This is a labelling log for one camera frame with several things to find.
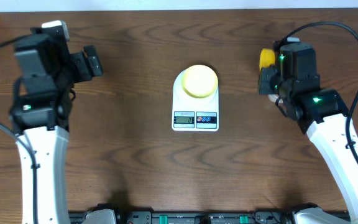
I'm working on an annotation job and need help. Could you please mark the right black cable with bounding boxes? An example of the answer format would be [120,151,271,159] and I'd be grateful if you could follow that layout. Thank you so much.
[273,21,358,198]

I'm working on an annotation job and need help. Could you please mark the white digital kitchen scale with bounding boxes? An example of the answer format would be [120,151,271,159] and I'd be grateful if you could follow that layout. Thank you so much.
[172,69,219,132]

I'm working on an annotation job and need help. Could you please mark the black cable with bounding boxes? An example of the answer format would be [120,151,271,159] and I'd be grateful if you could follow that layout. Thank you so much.
[0,34,42,224]
[273,21,358,198]

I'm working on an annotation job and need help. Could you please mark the pale yellow bowl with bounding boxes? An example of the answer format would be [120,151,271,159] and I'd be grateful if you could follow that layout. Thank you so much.
[181,65,218,98]

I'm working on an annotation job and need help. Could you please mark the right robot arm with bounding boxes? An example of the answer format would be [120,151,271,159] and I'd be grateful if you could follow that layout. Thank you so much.
[258,42,358,223]

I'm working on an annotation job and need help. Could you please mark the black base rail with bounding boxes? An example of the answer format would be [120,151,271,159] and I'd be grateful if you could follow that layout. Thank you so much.
[68,202,351,224]

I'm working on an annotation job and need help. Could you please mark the yellow measuring scoop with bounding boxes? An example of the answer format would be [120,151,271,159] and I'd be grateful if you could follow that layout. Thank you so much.
[259,49,276,72]

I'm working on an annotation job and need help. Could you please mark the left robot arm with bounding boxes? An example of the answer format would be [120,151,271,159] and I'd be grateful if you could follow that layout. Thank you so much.
[9,25,103,223]

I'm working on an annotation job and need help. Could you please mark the clear plastic container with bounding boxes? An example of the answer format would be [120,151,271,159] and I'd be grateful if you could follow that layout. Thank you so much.
[268,94,283,105]

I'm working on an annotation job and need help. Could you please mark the left black cable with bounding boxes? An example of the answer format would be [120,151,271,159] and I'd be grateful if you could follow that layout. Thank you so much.
[0,34,42,224]

